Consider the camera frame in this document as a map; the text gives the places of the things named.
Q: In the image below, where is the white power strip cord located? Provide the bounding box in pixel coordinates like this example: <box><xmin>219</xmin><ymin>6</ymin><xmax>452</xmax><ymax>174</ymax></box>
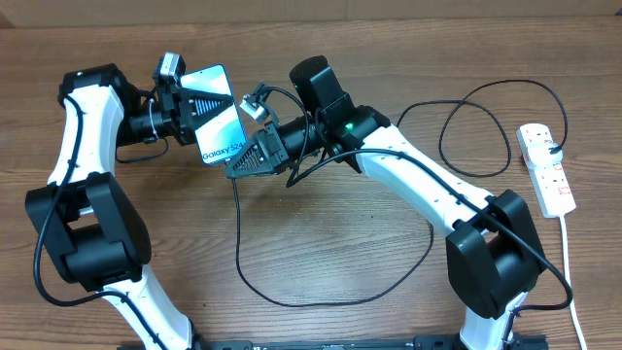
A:
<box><xmin>558</xmin><ymin>215</ymin><xmax>588</xmax><ymax>350</ymax></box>

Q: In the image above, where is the blue Galaxy smartphone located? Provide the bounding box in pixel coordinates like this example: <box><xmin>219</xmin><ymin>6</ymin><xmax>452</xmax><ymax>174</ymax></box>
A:
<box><xmin>181</xmin><ymin>64</ymin><xmax>247</xmax><ymax>165</ymax></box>

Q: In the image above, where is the white power strip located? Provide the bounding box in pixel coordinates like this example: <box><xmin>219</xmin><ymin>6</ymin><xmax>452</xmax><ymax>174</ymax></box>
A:
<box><xmin>516</xmin><ymin>123</ymin><xmax>576</xmax><ymax>218</ymax></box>

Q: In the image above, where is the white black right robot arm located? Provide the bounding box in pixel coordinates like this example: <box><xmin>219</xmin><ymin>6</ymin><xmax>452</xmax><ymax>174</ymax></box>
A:
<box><xmin>225</xmin><ymin>55</ymin><xmax>548</xmax><ymax>349</ymax></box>

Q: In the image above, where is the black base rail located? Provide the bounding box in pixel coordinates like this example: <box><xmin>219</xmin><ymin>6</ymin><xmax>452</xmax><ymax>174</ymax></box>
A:
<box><xmin>116</xmin><ymin>333</ymin><xmax>550</xmax><ymax>350</ymax></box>

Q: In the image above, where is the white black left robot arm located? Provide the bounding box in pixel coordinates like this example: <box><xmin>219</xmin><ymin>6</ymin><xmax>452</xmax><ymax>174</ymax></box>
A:
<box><xmin>25</xmin><ymin>53</ymin><xmax>246</xmax><ymax>349</ymax></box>

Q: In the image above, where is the white charger plug adapter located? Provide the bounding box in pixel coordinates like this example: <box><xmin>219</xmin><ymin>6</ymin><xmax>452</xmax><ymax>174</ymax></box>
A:
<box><xmin>524</xmin><ymin>142</ymin><xmax>564</xmax><ymax>169</ymax></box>

